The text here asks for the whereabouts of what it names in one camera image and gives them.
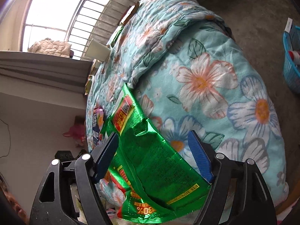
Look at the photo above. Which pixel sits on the white paper cup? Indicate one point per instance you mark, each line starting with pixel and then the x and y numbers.
pixel 96 50

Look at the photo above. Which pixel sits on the floral turquoise blanket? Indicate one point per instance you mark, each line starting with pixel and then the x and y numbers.
pixel 211 63

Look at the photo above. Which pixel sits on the orange pink snack bag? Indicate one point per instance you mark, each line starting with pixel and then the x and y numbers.
pixel 97 121

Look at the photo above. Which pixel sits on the beige quilted cushion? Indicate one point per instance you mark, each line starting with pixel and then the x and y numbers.
pixel 49 48

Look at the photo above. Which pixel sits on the orange snack packet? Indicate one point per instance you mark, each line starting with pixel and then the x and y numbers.
pixel 131 13

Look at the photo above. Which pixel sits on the green tea packet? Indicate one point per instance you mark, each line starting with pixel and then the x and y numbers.
pixel 117 34

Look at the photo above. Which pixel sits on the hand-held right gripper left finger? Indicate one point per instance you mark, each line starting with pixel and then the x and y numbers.
pixel 106 154

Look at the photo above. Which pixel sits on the gold packet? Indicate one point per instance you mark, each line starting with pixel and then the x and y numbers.
pixel 88 85

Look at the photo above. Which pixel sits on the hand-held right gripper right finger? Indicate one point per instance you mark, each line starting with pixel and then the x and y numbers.
pixel 200 154

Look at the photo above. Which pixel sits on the blue plastic basket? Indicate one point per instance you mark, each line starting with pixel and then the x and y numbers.
pixel 290 75

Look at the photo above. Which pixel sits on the white milk bottle red cap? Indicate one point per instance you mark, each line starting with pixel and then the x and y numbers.
pixel 294 57

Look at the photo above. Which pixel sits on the green snack bag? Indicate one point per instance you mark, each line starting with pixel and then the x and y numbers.
pixel 152 157

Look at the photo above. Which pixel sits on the metal balcony railing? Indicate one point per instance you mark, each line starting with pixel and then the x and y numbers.
pixel 110 9

